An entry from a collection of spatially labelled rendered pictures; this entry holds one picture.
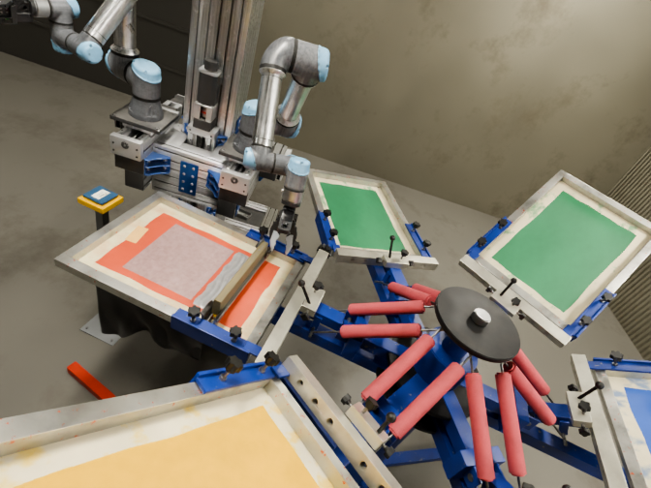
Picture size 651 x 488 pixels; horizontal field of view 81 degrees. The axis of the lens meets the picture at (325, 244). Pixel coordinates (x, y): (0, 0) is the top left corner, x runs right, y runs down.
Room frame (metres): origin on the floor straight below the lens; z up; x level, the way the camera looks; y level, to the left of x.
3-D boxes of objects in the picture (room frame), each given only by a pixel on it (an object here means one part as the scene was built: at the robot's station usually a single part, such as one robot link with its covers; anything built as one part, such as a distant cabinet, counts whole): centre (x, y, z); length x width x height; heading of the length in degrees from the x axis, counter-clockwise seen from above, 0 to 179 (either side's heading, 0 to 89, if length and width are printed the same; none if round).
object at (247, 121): (1.64, 0.52, 1.42); 0.13 x 0.12 x 0.14; 113
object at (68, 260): (1.09, 0.47, 0.97); 0.79 x 0.58 x 0.04; 86
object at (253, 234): (1.35, 0.21, 0.97); 0.30 x 0.05 x 0.07; 86
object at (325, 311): (1.04, -0.09, 1.02); 0.17 x 0.06 x 0.05; 86
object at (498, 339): (1.01, -0.58, 0.68); 0.40 x 0.40 x 1.35
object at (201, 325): (0.79, 0.25, 0.97); 0.30 x 0.05 x 0.07; 86
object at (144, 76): (1.57, 1.02, 1.42); 0.13 x 0.12 x 0.14; 72
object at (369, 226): (1.82, -0.19, 1.05); 1.08 x 0.61 x 0.23; 26
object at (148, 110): (1.56, 1.01, 1.31); 0.15 x 0.15 x 0.10
